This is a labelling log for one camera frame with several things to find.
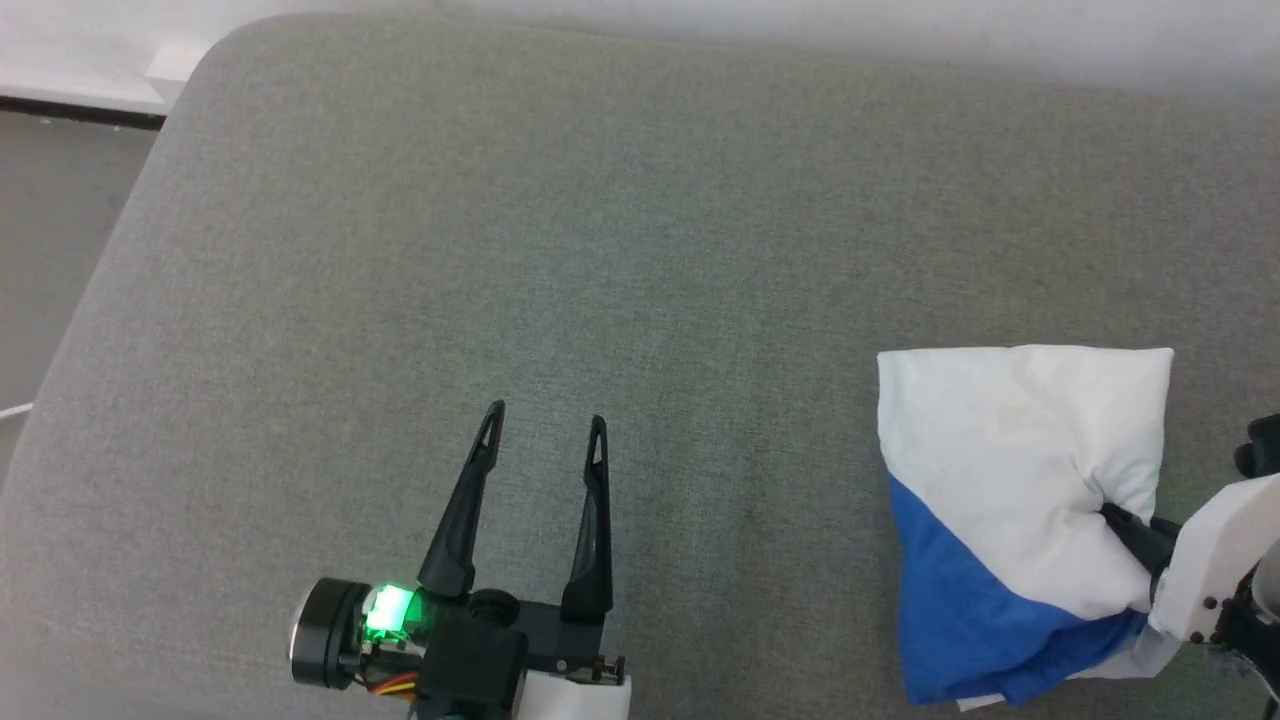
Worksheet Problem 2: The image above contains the white and blue t-shirt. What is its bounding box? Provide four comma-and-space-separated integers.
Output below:
877, 345, 1181, 713

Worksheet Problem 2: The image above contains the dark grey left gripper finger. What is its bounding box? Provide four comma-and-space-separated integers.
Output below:
418, 400, 506, 599
560, 415, 613, 621

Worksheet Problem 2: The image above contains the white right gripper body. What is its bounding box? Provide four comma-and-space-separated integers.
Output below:
1150, 475, 1280, 651

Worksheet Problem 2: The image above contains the white wall baseboard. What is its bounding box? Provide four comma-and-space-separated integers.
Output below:
0, 40, 216, 131

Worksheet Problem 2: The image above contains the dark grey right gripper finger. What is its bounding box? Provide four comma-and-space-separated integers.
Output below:
1100, 503, 1179, 599

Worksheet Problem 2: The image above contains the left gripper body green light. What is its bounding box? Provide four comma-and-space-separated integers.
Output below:
288, 578, 633, 720

